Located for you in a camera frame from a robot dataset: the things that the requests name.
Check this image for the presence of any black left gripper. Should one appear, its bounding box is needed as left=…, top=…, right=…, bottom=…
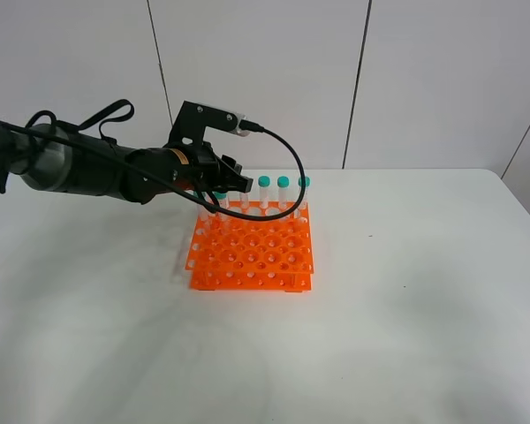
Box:
left=158, top=141, right=253, bottom=193

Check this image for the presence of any teal capped tube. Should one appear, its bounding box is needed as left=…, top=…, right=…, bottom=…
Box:
left=216, top=212, right=231, bottom=235

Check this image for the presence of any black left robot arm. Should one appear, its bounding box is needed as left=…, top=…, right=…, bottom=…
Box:
left=0, top=99, right=253, bottom=204

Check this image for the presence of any second row left tube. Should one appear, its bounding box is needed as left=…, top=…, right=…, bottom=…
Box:
left=195, top=204, right=212, bottom=237

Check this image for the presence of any orange test tube rack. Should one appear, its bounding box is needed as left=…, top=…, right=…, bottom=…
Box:
left=185, top=208, right=314, bottom=292

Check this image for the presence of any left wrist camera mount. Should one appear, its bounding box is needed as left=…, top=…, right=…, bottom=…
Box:
left=166, top=101, right=249, bottom=148

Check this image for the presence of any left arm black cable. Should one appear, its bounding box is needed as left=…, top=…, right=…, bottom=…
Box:
left=0, top=112, right=310, bottom=222

